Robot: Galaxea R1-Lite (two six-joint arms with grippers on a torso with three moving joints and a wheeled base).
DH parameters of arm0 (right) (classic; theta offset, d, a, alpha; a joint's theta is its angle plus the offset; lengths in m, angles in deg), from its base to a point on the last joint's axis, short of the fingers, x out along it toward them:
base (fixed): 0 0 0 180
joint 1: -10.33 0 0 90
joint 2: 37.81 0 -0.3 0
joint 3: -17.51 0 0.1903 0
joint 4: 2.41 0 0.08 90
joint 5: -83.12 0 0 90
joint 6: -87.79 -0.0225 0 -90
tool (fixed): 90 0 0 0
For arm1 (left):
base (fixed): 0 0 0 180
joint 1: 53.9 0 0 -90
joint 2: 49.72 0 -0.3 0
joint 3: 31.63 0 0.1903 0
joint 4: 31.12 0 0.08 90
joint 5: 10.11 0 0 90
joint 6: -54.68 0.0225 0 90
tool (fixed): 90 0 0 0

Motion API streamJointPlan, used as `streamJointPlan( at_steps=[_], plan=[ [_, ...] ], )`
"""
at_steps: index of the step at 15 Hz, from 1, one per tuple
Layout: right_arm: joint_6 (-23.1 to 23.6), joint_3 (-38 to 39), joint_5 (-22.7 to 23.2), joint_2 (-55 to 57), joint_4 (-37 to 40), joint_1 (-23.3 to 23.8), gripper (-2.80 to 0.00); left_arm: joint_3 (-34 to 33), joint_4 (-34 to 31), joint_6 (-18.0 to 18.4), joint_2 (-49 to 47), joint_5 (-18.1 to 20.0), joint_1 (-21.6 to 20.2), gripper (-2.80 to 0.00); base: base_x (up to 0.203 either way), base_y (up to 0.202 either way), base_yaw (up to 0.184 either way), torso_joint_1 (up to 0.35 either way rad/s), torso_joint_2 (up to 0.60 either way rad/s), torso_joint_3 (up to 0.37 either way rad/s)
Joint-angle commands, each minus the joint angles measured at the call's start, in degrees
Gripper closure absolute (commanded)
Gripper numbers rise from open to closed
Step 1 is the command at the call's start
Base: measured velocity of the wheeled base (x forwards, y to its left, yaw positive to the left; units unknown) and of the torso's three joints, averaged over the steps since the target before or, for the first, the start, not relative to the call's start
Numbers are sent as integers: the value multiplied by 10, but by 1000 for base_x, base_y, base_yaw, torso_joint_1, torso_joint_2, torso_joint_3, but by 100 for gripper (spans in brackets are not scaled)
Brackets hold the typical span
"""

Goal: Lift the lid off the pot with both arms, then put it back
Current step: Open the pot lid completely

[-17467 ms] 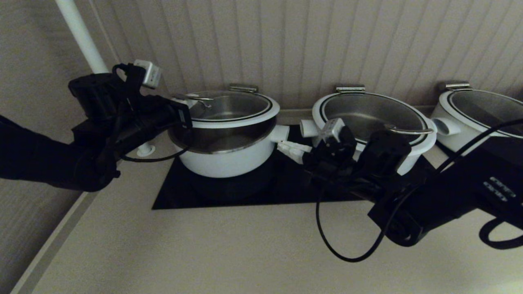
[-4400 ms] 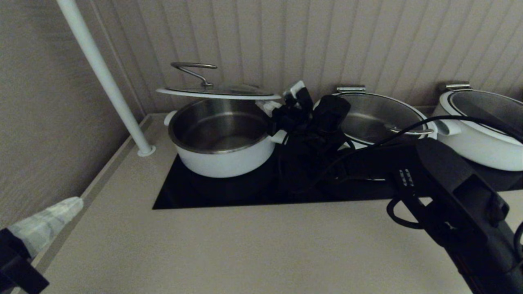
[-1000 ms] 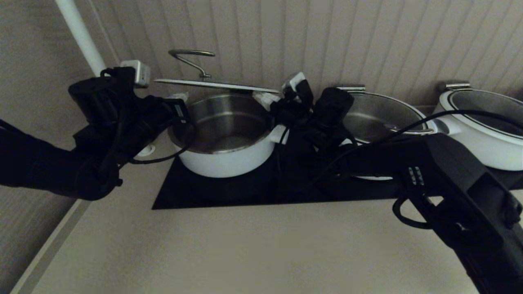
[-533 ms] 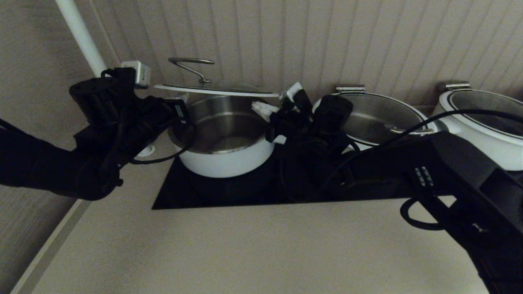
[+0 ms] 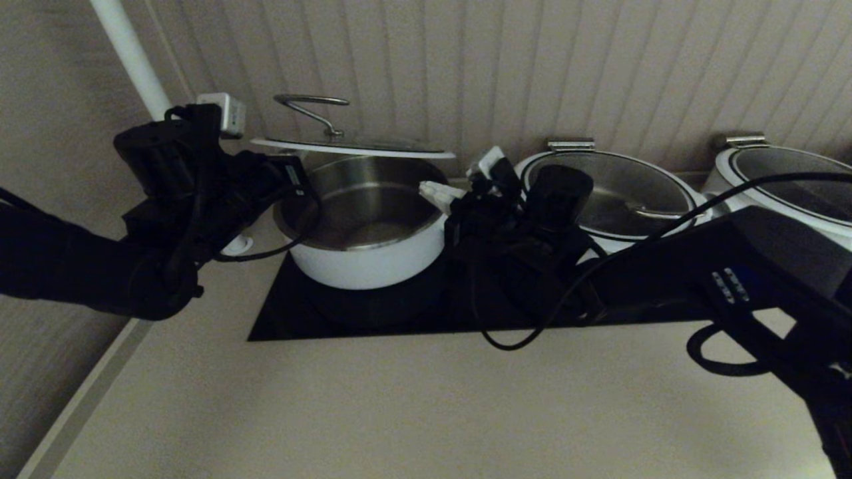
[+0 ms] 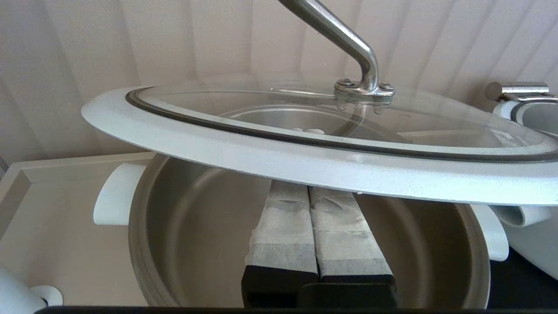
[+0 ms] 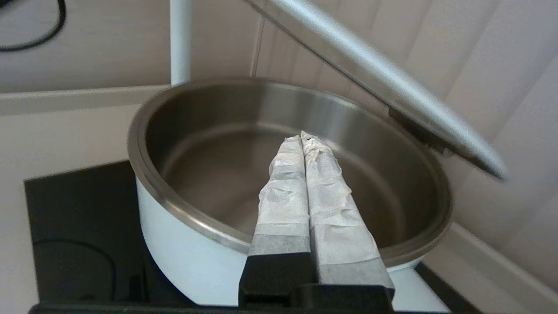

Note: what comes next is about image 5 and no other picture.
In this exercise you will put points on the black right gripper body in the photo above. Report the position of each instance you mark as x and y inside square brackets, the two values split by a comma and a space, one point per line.
[489, 223]

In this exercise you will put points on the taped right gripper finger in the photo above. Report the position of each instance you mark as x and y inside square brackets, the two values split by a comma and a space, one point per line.
[442, 190]
[449, 204]

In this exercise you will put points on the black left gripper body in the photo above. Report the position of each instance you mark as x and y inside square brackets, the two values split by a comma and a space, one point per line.
[246, 193]

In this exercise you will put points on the white rimmed glass pot lid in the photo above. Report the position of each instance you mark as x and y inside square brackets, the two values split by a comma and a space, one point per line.
[619, 189]
[359, 146]

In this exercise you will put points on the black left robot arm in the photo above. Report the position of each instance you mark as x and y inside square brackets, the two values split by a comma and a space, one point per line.
[60, 259]

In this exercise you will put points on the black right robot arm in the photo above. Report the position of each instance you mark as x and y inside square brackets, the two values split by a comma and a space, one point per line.
[699, 266]

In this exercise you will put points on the right white pot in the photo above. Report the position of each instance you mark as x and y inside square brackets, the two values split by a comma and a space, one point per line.
[799, 173]

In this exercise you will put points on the wide black glass cooktop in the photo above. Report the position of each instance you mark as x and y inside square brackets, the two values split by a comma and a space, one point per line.
[359, 313]

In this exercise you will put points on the white metal pole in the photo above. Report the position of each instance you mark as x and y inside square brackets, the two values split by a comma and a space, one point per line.
[130, 60]

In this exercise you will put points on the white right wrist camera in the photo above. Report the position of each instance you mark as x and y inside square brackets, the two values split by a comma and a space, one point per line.
[486, 163]

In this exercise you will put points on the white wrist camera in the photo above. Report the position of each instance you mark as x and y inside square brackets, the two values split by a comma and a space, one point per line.
[486, 163]
[223, 114]

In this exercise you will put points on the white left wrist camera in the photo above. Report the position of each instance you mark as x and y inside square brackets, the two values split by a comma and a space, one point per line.
[223, 114]

